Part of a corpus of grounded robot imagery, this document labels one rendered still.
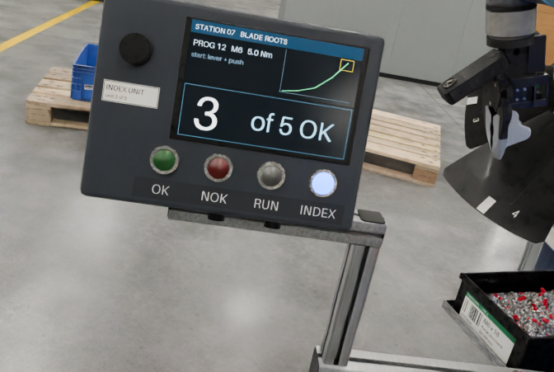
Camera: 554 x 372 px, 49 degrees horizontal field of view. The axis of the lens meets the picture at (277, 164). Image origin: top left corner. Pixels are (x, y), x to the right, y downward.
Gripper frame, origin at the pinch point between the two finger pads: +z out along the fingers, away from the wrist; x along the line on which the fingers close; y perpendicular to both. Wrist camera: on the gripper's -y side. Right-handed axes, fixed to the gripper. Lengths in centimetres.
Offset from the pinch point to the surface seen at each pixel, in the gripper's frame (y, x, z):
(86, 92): -144, 262, 47
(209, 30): -42, -40, -34
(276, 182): -38, -44, -20
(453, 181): -5.2, 6.3, 7.6
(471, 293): -10.1, -17.7, 15.1
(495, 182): 1.1, 1.9, 6.8
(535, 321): -1.9, -22.2, 18.4
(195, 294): -74, 98, 88
